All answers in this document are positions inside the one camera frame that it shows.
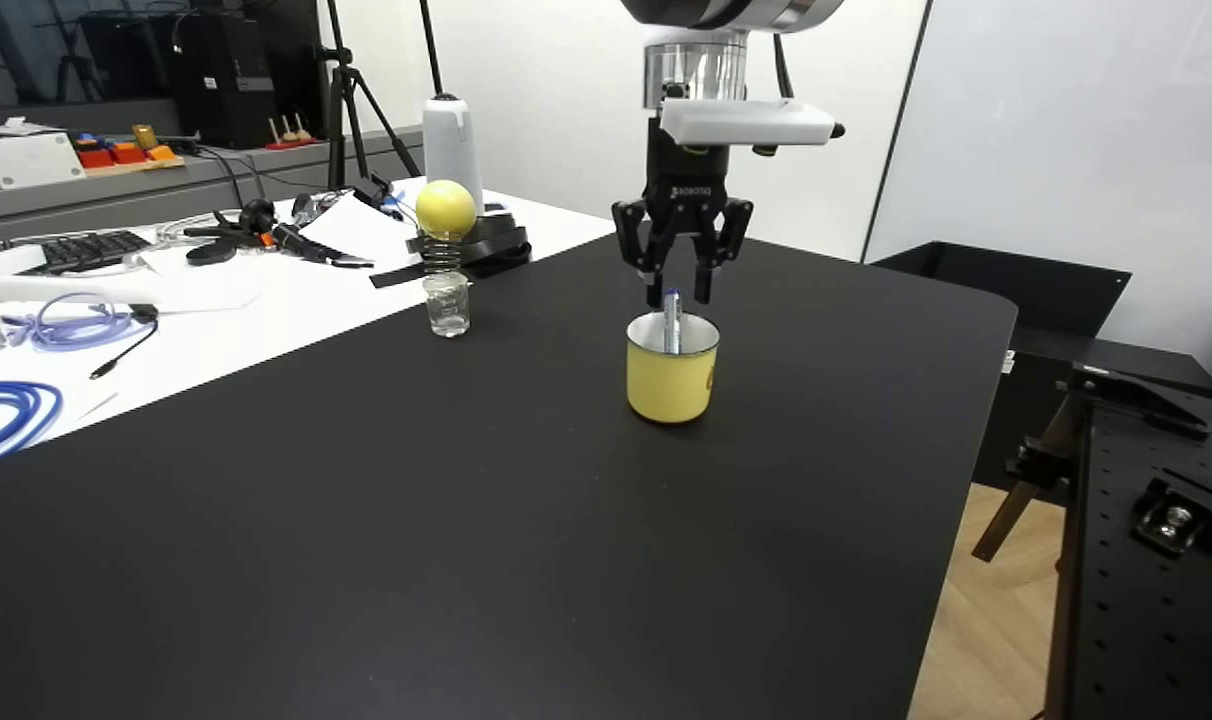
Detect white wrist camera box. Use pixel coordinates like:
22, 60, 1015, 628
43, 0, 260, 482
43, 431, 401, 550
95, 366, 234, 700
657, 97, 847, 151

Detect thin black cable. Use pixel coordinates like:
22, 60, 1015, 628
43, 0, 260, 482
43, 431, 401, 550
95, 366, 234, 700
88, 299, 163, 386

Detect grey side bench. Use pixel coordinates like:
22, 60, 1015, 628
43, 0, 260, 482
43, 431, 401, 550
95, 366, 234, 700
0, 132, 424, 257

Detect black equipment case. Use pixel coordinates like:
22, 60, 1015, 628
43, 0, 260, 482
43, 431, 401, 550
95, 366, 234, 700
163, 0, 331, 151

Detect white paper sheet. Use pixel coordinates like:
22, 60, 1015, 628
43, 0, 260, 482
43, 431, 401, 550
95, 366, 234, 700
294, 190, 424, 268

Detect white flat box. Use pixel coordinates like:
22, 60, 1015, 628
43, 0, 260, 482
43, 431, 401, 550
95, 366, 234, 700
0, 130, 88, 196

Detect orange toy blocks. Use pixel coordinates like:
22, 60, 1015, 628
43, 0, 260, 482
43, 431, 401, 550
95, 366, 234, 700
73, 124, 189, 177

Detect black open box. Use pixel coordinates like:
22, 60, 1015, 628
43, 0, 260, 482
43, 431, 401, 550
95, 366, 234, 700
871, 235, 1136, 351

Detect white cylindrical device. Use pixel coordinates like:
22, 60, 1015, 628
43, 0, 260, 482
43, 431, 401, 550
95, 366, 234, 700
420, 91, 484, 213

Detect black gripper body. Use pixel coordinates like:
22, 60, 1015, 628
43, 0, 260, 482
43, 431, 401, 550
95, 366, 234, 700
644, 118, 735, 234

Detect pale blue looped cable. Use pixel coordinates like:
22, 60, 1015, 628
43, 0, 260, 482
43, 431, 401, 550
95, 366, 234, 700
0, 287, 148, 358

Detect black keyboard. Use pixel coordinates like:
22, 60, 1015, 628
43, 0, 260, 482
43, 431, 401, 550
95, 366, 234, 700
22, 230, 158, 282

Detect black metal clamp mount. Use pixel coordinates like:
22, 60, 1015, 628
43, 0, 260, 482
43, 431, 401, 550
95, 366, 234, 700
1129, 467, 1212, 565

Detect small clear glass jar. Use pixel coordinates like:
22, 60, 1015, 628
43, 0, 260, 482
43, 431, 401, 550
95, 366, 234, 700
424, 268, 476, 346

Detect black tool with orange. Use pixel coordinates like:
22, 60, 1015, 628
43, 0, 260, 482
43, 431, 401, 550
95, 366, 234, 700
180, 196, 377, 273

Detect yellow ball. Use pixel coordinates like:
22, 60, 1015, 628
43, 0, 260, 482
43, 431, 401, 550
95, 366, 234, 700
413, 177, 482, 245

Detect black flat base device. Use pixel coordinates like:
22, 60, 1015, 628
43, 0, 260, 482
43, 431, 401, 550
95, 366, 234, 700
456, 201, 536, 282

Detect metal spring stand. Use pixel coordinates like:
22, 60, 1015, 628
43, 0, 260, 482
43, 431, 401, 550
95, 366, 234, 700
416, 234, 468, 282

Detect black camera tripod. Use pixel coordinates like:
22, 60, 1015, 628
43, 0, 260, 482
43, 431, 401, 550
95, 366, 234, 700
315, 0, 424, 192

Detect blue coiled cable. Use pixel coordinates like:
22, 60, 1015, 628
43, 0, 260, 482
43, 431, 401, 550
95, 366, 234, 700
0, 376, 70, 478

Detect yellow enamel cup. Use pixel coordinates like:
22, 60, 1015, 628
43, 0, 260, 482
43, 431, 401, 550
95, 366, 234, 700
623, 308, 726, 430

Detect black perforated breadboard table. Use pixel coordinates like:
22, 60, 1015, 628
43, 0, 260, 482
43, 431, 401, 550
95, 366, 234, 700
1039, 358, 1212, 720

